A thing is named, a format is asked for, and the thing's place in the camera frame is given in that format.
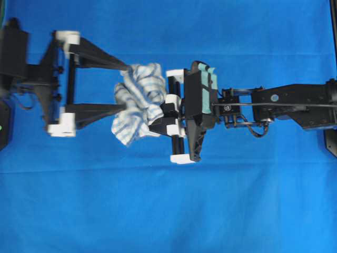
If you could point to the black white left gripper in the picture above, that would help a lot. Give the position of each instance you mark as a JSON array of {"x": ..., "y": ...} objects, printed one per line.
[{"x": 45, "y": 78}]

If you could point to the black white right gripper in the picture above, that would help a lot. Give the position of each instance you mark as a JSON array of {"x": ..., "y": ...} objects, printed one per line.
[{"x": 188, "y": 111}]

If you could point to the white blue striped towel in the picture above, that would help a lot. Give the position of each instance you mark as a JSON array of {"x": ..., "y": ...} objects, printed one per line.
[{"x": 142, "y": 91}]

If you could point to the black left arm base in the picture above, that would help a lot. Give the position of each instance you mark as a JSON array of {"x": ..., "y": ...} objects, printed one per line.
[{"x": 7, "y": 116}]

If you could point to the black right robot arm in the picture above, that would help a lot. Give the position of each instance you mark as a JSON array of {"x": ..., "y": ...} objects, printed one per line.
[{"x": 311, "y": 106}]

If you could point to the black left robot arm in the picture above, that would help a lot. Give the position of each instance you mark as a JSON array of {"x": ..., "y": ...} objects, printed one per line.
[{"x": 14, "y": 46}]

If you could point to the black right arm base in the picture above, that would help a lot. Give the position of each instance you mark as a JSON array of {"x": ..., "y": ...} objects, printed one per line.
[{"x": 330, "y": 140}]

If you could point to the blue table cloth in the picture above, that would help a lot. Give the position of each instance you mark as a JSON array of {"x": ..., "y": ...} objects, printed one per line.
[{"x": 92, "y": 194}]

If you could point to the black frame post right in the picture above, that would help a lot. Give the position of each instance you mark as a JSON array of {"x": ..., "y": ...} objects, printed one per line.
[{"x": 332, "y": 4}]

